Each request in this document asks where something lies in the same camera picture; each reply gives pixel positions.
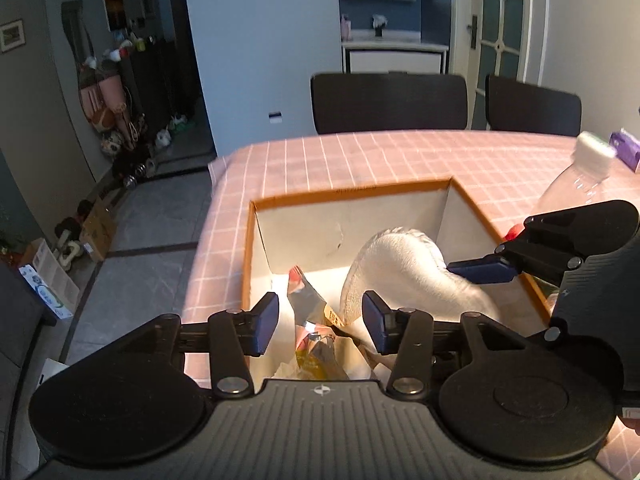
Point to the black chair left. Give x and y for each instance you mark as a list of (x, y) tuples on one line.
[(346, 103)]

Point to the small framed wall picture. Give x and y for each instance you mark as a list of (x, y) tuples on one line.
[(12, 36)]

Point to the clear water bottle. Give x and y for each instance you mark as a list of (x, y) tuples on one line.
[(583, 182)]

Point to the black chair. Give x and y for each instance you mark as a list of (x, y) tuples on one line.
[(346, 103), (515, 106)]

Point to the black chair right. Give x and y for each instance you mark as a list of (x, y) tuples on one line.
[(515, 106)]

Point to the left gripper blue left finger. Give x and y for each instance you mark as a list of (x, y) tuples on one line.
[(234, 337)]

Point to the white cardboard carton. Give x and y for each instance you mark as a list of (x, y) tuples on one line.
[(47, 278)]

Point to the white glazed door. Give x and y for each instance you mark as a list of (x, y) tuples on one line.
[(502, 37)]

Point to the pink checkered tablecloth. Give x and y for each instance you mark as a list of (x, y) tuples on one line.
[(498, 407)]

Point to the silver foil snack bag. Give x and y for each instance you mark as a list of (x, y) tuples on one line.
[(315, 357)]

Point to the orange storage box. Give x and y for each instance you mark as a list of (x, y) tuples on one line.
[(320, 251)]

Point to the brown cardboard box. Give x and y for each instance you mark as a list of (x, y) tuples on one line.
[(97, 232)]

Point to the purple tissue pack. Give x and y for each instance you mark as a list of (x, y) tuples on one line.
[(627, 148)]

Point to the white sideboard cabinet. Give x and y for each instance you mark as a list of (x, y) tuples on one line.
[(387, 56)]

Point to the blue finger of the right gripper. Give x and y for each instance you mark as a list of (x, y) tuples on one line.
[(556, 242), (491, 269)]

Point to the white terry cloth mitt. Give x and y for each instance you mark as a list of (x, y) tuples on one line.
[(407, 270)]

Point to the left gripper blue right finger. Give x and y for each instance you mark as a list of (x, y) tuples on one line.
[(409, 337)]

